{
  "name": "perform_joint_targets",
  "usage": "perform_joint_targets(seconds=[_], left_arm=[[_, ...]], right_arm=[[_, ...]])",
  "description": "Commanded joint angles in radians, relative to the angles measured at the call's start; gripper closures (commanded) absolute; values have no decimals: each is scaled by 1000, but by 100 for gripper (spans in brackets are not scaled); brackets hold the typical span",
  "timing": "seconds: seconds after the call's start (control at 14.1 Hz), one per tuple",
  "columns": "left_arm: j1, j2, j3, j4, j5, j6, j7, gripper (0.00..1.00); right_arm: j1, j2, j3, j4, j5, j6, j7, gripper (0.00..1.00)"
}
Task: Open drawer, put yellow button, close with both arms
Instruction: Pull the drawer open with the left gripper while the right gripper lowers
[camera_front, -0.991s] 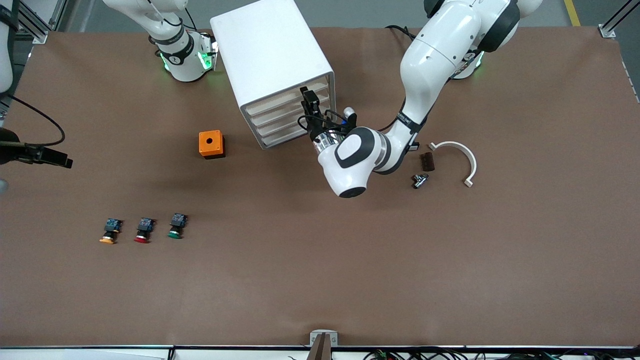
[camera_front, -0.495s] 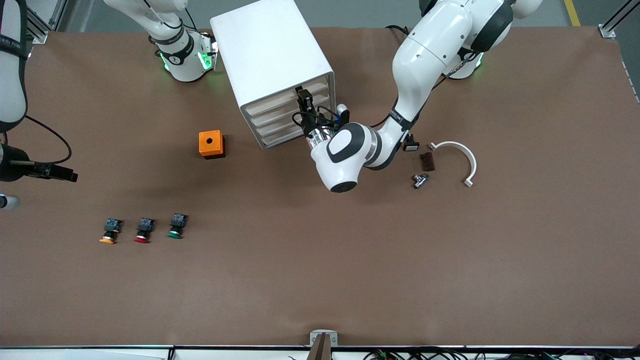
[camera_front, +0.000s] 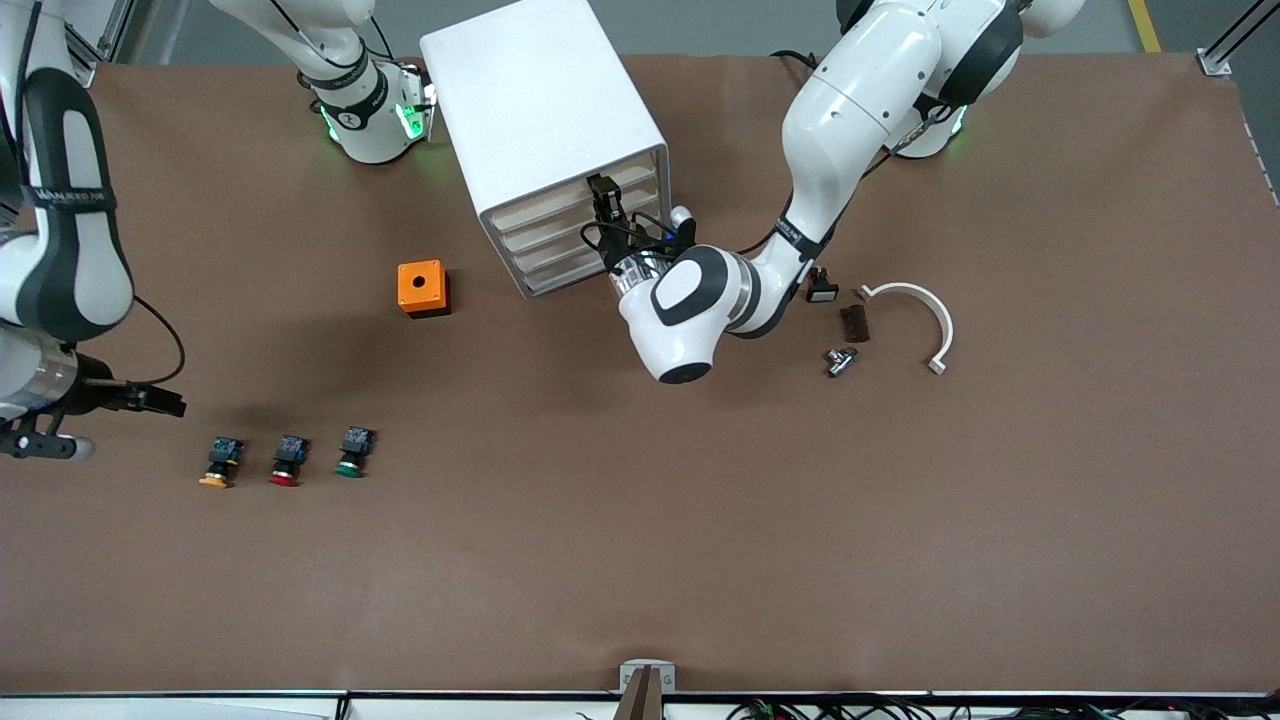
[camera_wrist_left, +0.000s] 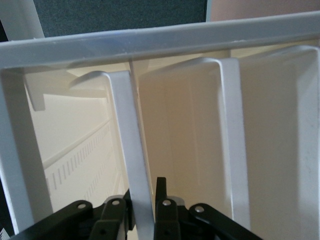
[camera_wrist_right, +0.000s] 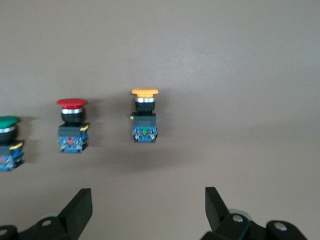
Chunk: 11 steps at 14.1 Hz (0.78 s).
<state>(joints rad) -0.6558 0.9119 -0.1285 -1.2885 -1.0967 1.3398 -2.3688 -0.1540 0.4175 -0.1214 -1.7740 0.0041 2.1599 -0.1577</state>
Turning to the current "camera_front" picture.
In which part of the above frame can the grey table edge bracket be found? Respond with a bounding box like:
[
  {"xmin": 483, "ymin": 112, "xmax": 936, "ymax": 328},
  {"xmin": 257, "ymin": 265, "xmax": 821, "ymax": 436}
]
[{"xmin": 615, "ymin": 659, "xmax": 677, "ymax": 720}]

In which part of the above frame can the red push button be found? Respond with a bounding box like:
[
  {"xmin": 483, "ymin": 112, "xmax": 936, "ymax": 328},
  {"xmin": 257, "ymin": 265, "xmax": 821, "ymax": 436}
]
[{"xmin": 267, "ymin": 435, "xmax": 312, "ymax": 489}]

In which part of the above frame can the orange box with hole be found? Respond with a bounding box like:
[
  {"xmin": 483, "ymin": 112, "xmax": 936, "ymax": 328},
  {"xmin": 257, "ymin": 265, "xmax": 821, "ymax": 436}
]
[{"xmin": 397, "ymin": 260, "xmax": 451, "ymax": 319}]

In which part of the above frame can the green push button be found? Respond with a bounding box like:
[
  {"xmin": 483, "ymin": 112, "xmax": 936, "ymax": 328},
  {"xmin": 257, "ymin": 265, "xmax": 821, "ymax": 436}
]
[{"xmin": 334, "ymin": 426, "xmax": 377, "ymax": 480}]

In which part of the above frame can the white semicircular pipe clamp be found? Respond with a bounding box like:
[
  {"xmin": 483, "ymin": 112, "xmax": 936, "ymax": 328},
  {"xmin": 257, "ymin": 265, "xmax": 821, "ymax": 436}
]
[{"xmin": 857, "ymin": 282, "xmax": 955, "ymax": 376}]

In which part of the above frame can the white drawer cabinet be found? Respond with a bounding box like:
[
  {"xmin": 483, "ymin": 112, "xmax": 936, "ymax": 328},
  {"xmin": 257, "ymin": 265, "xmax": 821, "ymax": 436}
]
[{"xmin": 419, "ymin": 0, "xmax": 673, "ymax": 301}]

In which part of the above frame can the white table edge rail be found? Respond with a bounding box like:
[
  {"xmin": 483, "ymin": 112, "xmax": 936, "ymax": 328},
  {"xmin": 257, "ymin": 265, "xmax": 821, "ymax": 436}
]
[{"xmin": 0, "ymin": 690, "xmax": 1280, "ymax": 720}]

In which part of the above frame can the aluminium frame post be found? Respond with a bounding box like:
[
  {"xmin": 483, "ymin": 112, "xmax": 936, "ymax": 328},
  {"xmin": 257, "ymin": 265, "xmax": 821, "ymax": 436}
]
[
  {"xmin": 60, "ymin": 0, "xmax": 136, "ymax": 89},
  {"xmin": 1195, "ymin": 0, "xmax": 1280, "ymax": 76}
]

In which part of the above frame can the yellow push button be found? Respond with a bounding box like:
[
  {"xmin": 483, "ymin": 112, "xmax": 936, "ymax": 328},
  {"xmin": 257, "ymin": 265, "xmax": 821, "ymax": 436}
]
[{"xmin": 198, "ymin": 437, "xmax": 246, "ymax": 490}]

